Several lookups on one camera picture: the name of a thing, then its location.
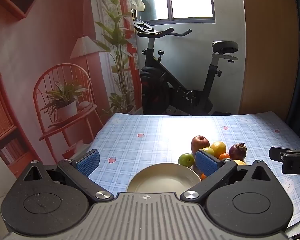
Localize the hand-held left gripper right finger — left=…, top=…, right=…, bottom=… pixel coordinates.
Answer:
left=180, top=149, right=278, bottom=202

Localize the black exercise bike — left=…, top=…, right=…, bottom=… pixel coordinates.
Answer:
left=134, top=17, right=239, bottom=117

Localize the small green apple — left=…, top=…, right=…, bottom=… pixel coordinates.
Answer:
left=178, top=153, right=195, bottom=167

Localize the blue plaid tablecloth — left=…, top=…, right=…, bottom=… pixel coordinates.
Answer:
left=86, top=112, right=300, bottom=238

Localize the purple mangosteen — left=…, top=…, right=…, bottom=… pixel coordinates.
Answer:
left=228, top=142, right=247, bottom=161

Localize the printed wall backdrop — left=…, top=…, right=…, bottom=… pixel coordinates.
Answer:
left=0, top=0, right=137, bottom=178

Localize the cream round plate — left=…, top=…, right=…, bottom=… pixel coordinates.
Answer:
left=127, top=163, right=202, bottom=193

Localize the yellow-green apple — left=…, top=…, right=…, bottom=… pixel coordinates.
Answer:
left=201, top=147, right=215, bottom=158

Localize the wooden panel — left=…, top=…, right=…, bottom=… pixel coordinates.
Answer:
left=239, top=0, right=299, bottom=117

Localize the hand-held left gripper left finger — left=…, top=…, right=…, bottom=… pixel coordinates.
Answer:
left=16, top=149, right=115, bottom=202

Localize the red apple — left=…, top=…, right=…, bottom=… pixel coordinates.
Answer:
left=191, top=135, right=210, bottom=157

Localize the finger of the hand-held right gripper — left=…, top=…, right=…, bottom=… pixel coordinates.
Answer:
left=269, top=146, right=300, bottom=161

